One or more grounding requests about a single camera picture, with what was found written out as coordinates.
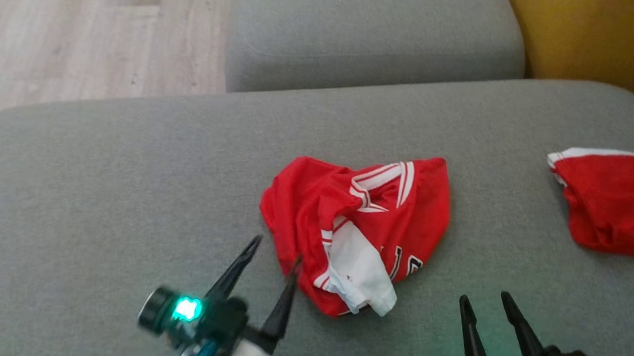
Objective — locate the red white sports jersey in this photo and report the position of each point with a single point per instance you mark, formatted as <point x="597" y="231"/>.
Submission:
<point x="358" y="226"/>

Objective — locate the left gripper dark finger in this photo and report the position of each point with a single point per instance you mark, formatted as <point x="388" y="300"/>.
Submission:
<point x="284" y="305"/>
<point x="236" y="270"/>

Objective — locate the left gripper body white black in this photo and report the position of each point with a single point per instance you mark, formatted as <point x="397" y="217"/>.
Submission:
<point x="236" y="341"/>

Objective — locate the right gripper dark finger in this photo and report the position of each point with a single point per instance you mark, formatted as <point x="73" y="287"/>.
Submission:
<point x="525" y="341"/>
<point x="473" y="349"/>

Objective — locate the grey fabric sofa seat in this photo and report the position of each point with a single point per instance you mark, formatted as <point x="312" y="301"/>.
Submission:
<point x="123" y="196"/>

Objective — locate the grey fabric sofa cushion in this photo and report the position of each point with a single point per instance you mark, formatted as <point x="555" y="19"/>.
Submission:
<point x="374" y="29"/>

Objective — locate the left wrist camera green light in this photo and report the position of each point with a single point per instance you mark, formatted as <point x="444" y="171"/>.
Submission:
<point x="171" y="311"/>

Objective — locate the yellow upholstered furniture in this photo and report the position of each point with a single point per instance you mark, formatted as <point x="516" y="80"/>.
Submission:
<point x="605" y="36"/>

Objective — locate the red shorts white trim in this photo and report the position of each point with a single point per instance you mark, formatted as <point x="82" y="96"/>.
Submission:
<point x="618" y="201"/>

